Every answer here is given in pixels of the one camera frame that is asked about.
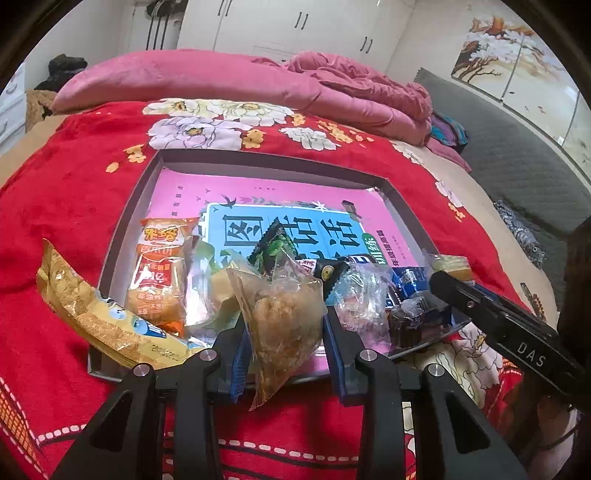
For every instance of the clear packet yellow cake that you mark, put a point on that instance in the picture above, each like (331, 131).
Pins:
(450, 265)

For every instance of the dark patterned cloth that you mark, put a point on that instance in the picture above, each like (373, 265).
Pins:
(517, 230)

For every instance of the pink folded quilt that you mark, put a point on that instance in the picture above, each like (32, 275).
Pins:
(184, 78)

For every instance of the red floral blanket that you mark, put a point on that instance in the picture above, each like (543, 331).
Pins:
(69, 184)

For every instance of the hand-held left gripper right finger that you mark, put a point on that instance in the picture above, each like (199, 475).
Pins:
(334, 360)

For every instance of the crumpled pink duvet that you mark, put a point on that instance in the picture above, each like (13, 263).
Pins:
(369, 101)

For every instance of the tan fuzzy cloth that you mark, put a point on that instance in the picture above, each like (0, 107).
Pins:
(37, 106)

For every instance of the clear crinkled snack packet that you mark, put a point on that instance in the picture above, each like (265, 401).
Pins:
(364, 295)

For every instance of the floral painted wall panel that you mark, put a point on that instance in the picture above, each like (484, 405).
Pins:
(521, 60)

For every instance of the blue cookie packet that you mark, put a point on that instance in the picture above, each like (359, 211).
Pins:
(413, 279)

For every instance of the person's right hand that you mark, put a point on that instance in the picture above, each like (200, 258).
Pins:
(561, 429)

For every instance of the green black snack packet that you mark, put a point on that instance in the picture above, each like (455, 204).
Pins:
(274, 247)

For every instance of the clear packet green label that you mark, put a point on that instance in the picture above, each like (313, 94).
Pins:
(217, 281)

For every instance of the clear packet dark brown cake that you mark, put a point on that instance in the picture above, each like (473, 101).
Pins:
(406, 318)

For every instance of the clear packet brown pastry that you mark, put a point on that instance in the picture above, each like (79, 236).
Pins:
(281, 318)

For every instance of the black clothes pile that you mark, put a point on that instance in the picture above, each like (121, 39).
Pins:
(64, 69)

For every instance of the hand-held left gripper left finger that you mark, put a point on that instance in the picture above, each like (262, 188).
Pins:
(240, 364)

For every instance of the colourful striped clothing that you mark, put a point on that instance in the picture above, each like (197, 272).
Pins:
(448, 131)

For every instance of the white wardrobe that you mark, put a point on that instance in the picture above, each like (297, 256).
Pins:
(277, 23)

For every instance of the pink book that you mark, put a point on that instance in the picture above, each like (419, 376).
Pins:
(286, 191)

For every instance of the grey padded headboard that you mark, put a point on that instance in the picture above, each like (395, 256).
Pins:
(508, 152)

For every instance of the orange snack packet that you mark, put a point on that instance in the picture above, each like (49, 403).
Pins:
(159, 277)

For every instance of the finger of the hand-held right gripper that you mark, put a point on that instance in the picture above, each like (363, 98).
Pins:
(466, 300)

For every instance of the white drawer cabinet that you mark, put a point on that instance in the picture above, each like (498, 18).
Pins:
(11, 106)

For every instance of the dark slim device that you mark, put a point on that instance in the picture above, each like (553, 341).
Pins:
(531, 297)

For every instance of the grey cardboard box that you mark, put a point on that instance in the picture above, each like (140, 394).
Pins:
(258, 168)

